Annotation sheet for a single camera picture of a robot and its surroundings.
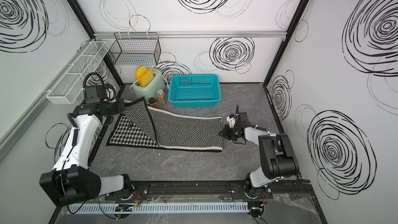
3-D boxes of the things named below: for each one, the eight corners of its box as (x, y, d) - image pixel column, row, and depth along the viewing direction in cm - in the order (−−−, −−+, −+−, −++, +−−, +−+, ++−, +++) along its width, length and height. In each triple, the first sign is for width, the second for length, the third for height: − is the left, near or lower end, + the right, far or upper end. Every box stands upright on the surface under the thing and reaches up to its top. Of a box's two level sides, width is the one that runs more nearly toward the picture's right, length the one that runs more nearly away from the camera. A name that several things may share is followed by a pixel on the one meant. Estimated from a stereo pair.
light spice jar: (159, 106, 110) (155, 96, 101) (160, 99, 114) (157, 89, 105) (165, 106, 110) (162, 96, 101) (166, 99, 114) (164, 89, 105)
